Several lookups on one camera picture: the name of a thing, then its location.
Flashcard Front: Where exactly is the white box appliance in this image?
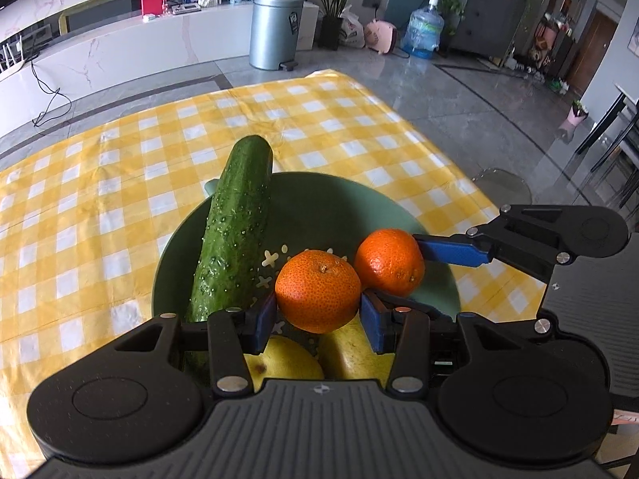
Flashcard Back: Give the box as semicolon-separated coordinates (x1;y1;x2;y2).
300;1;320;51

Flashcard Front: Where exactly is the grey chest of drawers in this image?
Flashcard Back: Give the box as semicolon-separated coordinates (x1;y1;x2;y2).
447;0;532;58

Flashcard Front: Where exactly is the pink wrapped flower bouquet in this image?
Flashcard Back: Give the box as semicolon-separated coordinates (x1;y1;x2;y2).
566;100;590;127

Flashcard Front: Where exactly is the long-leaf plant in black pot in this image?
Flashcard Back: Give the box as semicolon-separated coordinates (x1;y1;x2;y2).
301;0;395;51

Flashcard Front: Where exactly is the white marble television console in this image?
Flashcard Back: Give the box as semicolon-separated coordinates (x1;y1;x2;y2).
0;0;320;111

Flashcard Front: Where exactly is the green cucumber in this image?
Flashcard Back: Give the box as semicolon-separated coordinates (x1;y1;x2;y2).
185;136;274;324

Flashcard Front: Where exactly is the brown wooden door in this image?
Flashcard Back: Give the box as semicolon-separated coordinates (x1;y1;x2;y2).
566;10;620;95

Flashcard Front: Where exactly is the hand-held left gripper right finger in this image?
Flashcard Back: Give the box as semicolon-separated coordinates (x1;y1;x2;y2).
359;290;535;396

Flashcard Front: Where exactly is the silver pedal trash can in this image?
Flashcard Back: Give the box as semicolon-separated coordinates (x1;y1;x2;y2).
248;0;305;71

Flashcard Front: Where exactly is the yellow checkered tablecloth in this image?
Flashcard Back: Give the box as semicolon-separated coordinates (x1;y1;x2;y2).
0;69;550;479

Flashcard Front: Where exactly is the blue water jug with pump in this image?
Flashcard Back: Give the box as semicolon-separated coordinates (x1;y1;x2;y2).
402;0;445;59

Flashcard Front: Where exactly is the pink pig heater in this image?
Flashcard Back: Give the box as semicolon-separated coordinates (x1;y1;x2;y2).
363;19;403;55

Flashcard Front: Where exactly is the green colander bowl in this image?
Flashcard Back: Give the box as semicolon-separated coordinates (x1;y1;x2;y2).
152;172;462;390

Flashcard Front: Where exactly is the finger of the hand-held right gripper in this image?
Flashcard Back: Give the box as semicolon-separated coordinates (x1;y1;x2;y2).
413;204;578;283
368;289;454;322

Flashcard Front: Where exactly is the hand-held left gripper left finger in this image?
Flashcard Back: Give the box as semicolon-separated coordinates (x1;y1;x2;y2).
112;289;278;396

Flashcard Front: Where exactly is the black power cable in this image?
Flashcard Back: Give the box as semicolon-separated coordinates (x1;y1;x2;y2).
30;57;73;127

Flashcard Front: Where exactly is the clear plastic chair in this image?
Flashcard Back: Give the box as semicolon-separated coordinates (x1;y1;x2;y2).
472;167;532;206

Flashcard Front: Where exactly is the white plastic bag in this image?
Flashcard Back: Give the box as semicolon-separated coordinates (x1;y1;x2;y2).
339;6;366;48

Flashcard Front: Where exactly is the black dining chair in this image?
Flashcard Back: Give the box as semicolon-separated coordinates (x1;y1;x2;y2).
574;85;639;210

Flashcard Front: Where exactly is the white router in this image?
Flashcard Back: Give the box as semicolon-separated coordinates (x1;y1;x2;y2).
0;37;26;73

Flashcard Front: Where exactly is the orange mandarin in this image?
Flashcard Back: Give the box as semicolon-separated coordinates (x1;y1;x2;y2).
354;228;426;297
275;249;362;334

